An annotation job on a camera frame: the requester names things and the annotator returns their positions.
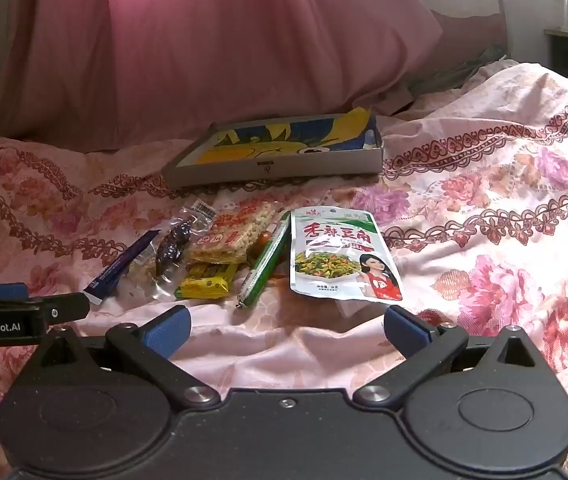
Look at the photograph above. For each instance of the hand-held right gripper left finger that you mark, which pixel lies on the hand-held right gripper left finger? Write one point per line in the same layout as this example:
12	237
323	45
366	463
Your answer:
171	332

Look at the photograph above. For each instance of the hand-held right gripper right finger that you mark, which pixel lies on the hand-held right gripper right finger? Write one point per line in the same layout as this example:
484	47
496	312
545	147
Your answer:
403	332

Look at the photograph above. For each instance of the yellow snack packet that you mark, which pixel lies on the yellow snack packet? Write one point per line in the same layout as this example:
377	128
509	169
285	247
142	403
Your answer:
206	282

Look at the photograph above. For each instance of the purple stick packet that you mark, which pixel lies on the purple stick packet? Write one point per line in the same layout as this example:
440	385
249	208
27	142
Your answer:
119	265

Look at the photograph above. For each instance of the clear packet of dark dates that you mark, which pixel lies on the clear packet of dark dates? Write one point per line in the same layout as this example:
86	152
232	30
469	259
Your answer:
174	250

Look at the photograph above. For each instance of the white green snack pouch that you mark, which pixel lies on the white green snack pouch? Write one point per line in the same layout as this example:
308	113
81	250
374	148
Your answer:
334	255

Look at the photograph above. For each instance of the green sausage stick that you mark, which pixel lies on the green sausage stick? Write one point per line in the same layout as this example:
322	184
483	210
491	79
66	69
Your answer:
264	265

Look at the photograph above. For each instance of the noodle cracker packet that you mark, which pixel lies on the noodle cracker packet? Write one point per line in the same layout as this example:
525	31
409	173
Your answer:
234	232

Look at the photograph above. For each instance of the grey cardboard box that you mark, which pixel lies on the grey cardboard box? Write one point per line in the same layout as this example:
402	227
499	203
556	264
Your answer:
274	170

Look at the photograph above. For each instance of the floral pink blanket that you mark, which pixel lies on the floral pink blanket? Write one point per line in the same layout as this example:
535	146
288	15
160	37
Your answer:
463	185

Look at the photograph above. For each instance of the yellow blue printed paper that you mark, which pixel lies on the yellow blue printed paper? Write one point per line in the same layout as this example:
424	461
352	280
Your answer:
284	135

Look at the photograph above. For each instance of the brown cardboard piece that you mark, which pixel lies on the brown cardboard piece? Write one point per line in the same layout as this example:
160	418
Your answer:
393	97

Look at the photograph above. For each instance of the grey green cloth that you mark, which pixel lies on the grey green cloth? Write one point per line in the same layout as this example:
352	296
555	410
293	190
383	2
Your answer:
463	67

